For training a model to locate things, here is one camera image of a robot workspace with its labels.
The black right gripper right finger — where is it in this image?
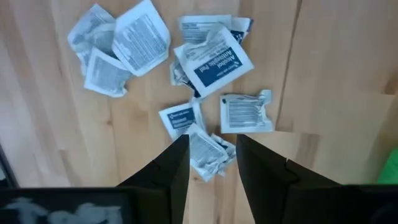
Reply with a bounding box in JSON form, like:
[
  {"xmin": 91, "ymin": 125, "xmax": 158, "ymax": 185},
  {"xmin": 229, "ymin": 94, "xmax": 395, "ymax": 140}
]
[{"xmin": 235, "ymin": 134, "xmax": 398, "ymax": 224}]

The green plastic basket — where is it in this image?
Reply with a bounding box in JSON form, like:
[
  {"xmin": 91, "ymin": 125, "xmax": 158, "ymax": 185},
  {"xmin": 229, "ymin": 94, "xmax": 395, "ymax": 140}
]
[{"xmin": 377, "ymin": 147, "xmax": 398, "ymax": 185}]

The white blue antiseptic pad packet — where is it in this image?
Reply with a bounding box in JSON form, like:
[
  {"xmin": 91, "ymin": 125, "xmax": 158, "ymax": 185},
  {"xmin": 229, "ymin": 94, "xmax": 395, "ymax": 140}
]
[
  {"xmin": 220, "ymin": 89, "xmax": 275, "ymax": 135},
  {"xmin": 173, "ymin": 26, "xmax": 255, "ymax": 99},
  {"xmin": 185, "ymin": 123, "xmax": 231, "ymax": 184},
  {"xmin": 67, "ymin": 2, "xmax": 116, "ymax": 76},
  {"xmin": 211, "ymin": 133, "xmax": 238, "ymax": 177},
  {"xmin": 83, "ymin": 46, "xmax": 134, "ymax": 99},
  {"xmin": 157, "ymin": 101, "xmax": 206, "ymax": 141},
  {"xmin": 177, "ymin": 14, "xmax": 233, "ymax": 45},
  {"xmin": 111, "ymin": 0, "xmax": 172, "ymax": 78},
  {"xmin": 229, "ymin": 16, "xmax": 255, "ymax": 45}
]

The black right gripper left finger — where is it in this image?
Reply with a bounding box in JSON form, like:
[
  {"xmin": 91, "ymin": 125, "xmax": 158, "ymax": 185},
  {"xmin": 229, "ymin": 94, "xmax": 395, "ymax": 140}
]
[{"xmin": 0, "ymin": 134, "xmax": 191, "ymax": 224}]

